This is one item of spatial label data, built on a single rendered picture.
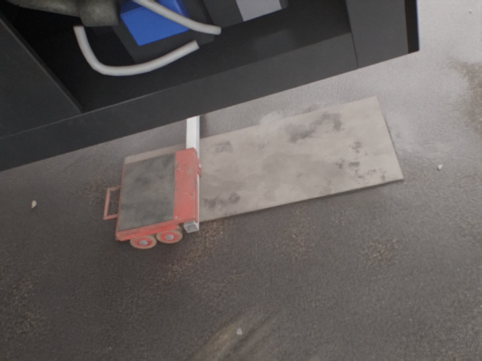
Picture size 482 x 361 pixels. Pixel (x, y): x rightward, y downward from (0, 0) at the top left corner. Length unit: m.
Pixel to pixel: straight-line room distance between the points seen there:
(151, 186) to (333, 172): 0.62
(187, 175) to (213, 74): 0.77
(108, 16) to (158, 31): 0.09
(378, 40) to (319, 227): 0.78
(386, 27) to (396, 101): 0.95
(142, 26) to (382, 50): 0.44
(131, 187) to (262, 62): 0.92
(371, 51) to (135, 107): 0.47
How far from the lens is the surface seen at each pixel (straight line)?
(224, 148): 1.89
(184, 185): 1.68
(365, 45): 0.98
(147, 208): 1.68
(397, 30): 0.98
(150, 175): 1.76
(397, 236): 1.57
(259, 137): 1.87
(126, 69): 1.01
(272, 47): 0.98
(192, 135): 1.89
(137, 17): 0.94
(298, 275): 1.54
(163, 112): 1.04
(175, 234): 1.68
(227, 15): 1.02
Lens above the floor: 1.37
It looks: 50 degrees down
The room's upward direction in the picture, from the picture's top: 25 degrees counter-clockwise
